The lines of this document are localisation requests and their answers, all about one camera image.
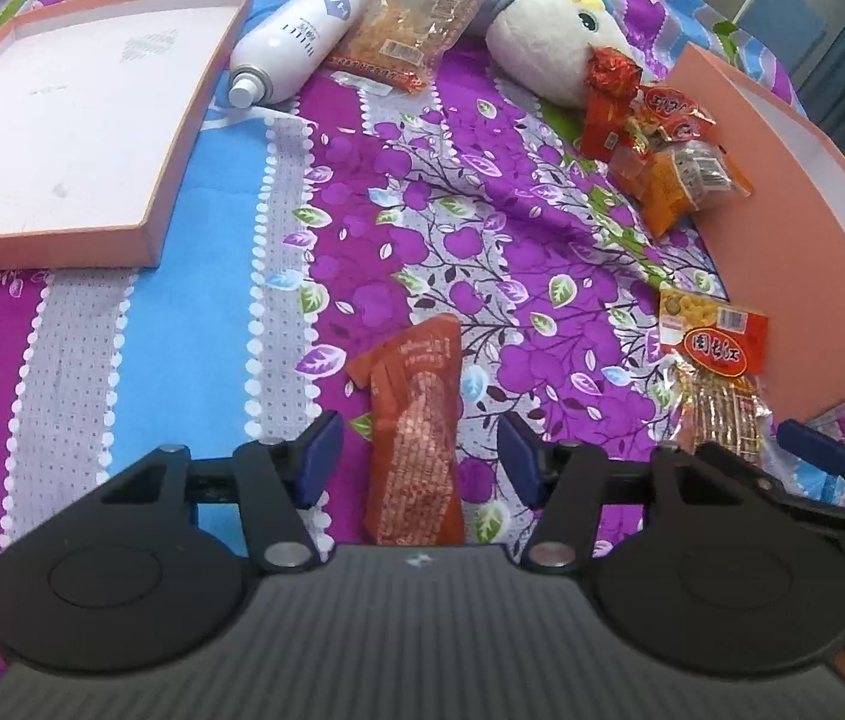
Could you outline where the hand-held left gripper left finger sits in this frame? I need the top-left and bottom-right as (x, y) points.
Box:
(100, 411), (344, 572)

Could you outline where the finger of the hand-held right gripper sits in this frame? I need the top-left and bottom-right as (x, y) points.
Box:
(777, 420), (845, 502)
(694, 440), (845, 539)

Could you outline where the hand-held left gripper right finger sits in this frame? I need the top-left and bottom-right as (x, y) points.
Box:
(495, 411), (764, 571)

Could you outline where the long orange snack packet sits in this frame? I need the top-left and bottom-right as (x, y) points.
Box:
(347, 315), (466, 547)

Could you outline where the yellow and red snack packet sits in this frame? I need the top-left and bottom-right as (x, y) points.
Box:
(658, 289), (772, 466)

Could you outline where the pink cardboard box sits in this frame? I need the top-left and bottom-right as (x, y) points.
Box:
(666, 43), (845, 422)

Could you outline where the orange clear snack packet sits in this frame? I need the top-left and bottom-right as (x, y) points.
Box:
(613, 139), (754, 239)

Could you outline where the red and white snack packet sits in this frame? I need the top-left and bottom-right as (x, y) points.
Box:
(628, 86), (715, 143)

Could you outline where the red foil snack packet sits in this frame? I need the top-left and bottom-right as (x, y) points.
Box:
(579, 47), (644, 162)

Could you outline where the clear snack packet red label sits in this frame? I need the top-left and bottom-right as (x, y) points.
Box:
(328, 0), (502, 95)

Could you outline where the floral printed blanket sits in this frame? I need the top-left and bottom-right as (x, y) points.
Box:
(0, 0), (845, 698)

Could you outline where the white spray bottle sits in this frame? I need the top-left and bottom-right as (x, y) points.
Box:
(227, 0), (378, 107)

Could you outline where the pink box lid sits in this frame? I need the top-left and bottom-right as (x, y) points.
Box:
(0, 0), (257, 271)

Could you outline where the white and blue plush toy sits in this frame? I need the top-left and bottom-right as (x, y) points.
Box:
(407, 0), (644, 106)

